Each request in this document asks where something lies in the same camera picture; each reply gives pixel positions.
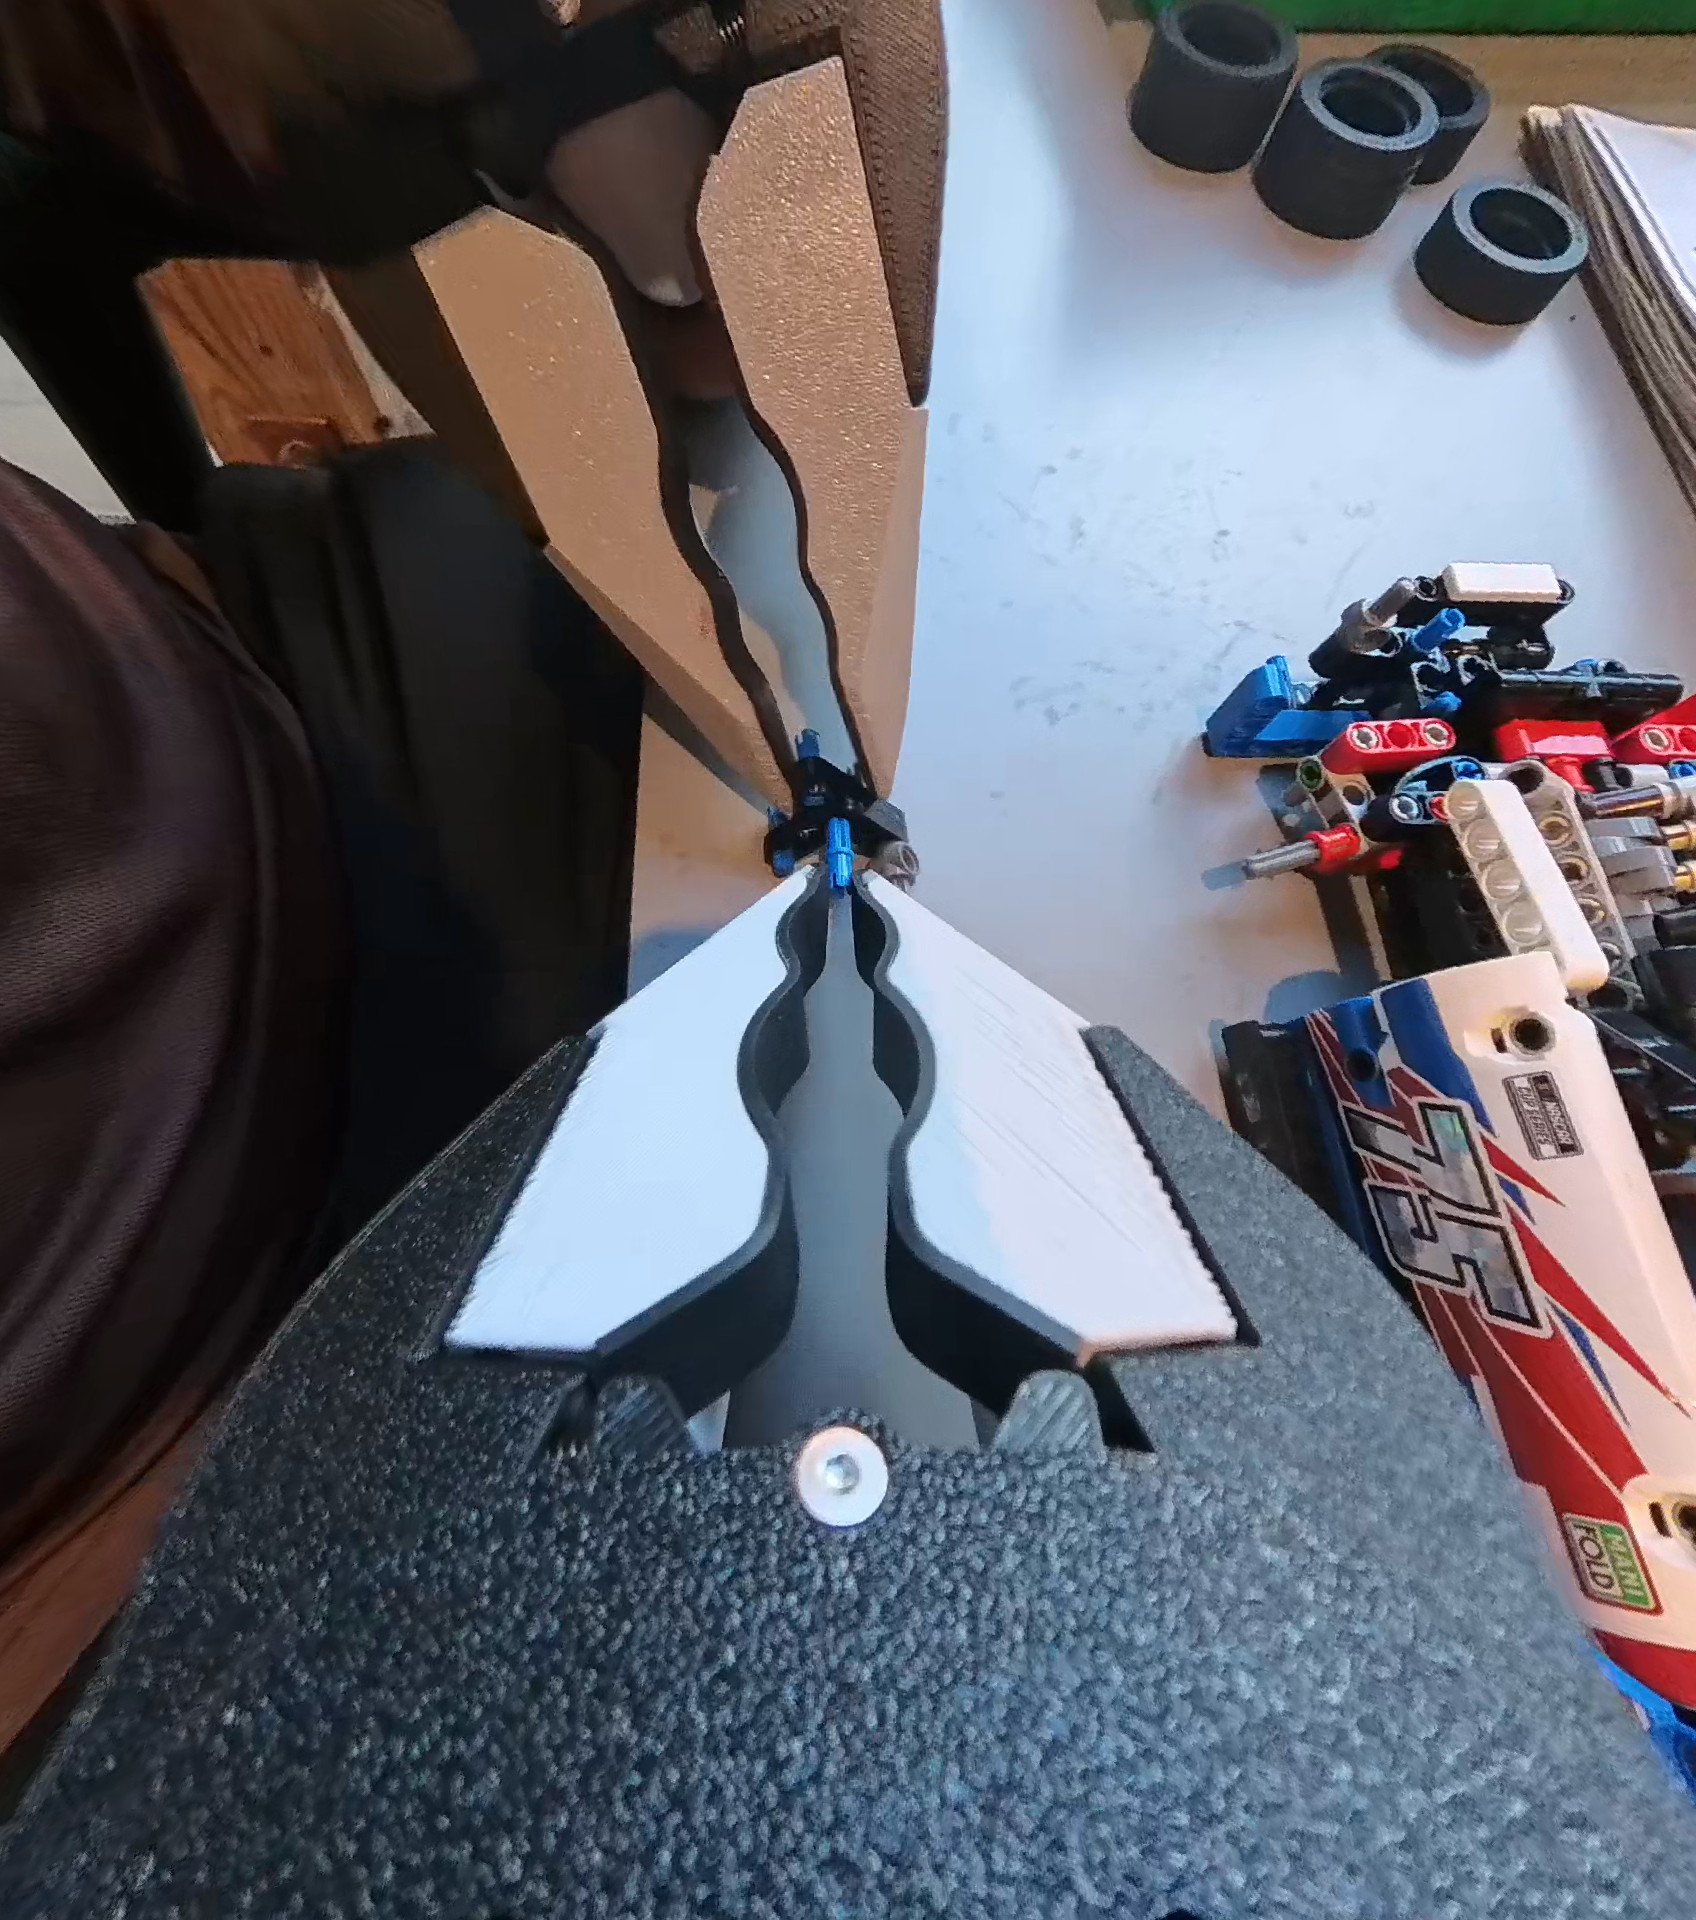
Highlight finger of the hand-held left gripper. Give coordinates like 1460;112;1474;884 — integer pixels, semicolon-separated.
411;207;806;790
698;57;928;798

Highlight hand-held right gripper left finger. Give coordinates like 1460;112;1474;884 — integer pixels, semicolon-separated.
445;871;818;1404

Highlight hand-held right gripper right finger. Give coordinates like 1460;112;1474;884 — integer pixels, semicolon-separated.
854;877;1240;1413

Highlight small black toy brick assembly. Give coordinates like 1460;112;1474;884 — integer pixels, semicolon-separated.
763;730;926;880

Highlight person's left forearm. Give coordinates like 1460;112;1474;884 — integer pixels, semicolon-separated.
0;0;519;258

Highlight light grey desk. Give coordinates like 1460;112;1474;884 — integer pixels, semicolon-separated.
620;0;1696;1451

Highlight wooden beam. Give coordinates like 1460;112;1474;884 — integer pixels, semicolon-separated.
133;258;407;468

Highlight black rubber toy tyre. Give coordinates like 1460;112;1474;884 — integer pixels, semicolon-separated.
1125;0;1300;174
1249;61;1442;243
1412;180;1591;328
1363;43;1492;186

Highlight toy brick race car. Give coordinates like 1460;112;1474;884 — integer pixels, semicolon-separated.
1200;562;1696;1920

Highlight open instruction booklet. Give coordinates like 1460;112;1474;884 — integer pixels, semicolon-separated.
1519;102;1696;671

